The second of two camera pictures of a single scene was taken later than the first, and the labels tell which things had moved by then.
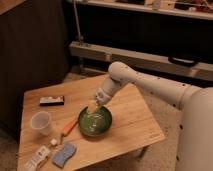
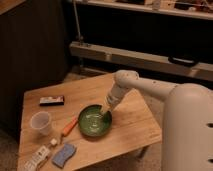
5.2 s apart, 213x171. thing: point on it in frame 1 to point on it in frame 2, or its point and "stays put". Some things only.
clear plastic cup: (41, 121) stays put
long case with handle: (180, 66) stays put
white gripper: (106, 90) to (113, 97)
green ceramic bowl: (96, 124) stays put
